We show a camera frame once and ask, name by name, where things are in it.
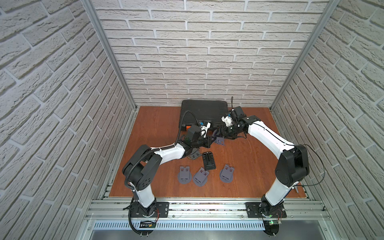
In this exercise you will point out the corner aluminium profile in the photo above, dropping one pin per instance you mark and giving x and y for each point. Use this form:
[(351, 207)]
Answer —
[(324, 18), (97, 24)]

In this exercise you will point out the purple-grey phone stand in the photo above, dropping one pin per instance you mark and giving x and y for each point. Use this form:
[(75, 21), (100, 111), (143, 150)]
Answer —
[(219, 140)]

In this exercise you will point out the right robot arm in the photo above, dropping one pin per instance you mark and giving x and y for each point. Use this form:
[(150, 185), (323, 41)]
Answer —
[(292, 166)]

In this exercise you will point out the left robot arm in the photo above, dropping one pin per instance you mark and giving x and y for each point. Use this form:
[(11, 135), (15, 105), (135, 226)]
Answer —
[(142, 167)]

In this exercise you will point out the right corner aluminium profile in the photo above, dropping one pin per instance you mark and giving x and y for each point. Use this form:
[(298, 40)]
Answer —
[(324, 18)]

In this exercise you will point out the grey phone stand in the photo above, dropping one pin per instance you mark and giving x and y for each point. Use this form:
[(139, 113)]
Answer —
[(227, 174), (201, 177), (184, 175)]

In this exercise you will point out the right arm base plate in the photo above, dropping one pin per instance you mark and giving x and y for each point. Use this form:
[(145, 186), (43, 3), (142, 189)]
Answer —
[(264, 210)]

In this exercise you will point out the black phone stand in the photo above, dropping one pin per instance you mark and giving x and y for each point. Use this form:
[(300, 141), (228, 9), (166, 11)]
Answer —
[(208, 160)]

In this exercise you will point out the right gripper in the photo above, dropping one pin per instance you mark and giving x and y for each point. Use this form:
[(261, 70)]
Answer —
[(224, 132)]

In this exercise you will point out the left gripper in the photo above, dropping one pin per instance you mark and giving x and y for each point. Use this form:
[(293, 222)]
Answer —
[(207, 141)]

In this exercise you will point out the aluminium front rail frame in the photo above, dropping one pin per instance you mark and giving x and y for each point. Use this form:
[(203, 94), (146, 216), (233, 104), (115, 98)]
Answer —
[(230, 214)]

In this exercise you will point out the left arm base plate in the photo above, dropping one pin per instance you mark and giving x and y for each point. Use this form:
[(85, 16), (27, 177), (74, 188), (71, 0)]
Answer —
[(150, 209)]

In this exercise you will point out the dark grey stand wooden base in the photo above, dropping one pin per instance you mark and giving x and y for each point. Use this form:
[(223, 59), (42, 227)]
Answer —
[(194, 155)]

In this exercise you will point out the black plastic tool case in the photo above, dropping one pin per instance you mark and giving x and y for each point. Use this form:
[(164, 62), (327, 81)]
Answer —
[(204, 110)]

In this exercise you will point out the grey phone stand lower left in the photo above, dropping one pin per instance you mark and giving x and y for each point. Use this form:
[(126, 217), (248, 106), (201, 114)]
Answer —
[(184, 175)]

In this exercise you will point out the grey phone stand lower right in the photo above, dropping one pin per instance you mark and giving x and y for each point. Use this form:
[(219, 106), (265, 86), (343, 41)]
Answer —
[(227, 174)]

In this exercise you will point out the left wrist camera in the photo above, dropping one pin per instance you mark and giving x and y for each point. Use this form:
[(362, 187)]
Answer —
[(204, 125)]

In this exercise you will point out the grey phone stand lower middle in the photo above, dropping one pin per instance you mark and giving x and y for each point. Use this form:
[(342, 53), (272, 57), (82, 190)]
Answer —
[(201, 177)]

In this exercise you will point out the left corner aluminium profile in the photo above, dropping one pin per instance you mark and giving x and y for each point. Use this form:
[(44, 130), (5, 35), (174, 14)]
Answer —
[(97, 24)]

